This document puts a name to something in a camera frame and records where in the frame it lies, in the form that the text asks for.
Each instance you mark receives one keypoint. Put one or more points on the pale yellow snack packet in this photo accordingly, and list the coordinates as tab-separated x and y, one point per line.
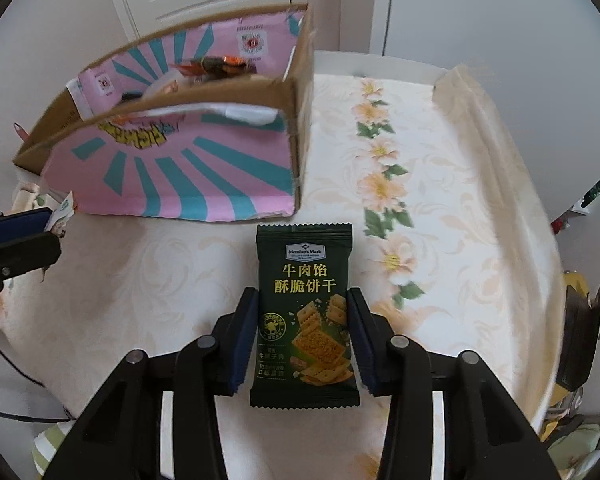
165	87

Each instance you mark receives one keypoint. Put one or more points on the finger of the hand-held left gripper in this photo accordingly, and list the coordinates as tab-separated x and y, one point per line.
20	227
25	255

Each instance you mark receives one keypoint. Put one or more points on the pink striped cardboard box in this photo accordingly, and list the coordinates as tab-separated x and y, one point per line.
190	180

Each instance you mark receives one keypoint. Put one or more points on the black folded bag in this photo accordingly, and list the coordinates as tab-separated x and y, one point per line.
580	330

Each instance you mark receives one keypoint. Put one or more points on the floral tablecloth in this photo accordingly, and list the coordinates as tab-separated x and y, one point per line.
455	260

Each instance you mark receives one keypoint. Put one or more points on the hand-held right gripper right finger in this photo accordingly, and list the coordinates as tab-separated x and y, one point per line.
361	340

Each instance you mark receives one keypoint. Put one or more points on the dark green cracker packet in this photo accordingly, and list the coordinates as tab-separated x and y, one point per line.
305	270

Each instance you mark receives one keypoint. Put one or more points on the pile of colourful packets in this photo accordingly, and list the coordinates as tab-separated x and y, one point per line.
580	200

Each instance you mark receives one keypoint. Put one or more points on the light green cloth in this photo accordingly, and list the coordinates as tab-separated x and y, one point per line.
50	442

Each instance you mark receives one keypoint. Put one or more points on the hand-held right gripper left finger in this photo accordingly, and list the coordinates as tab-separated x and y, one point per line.
245	340

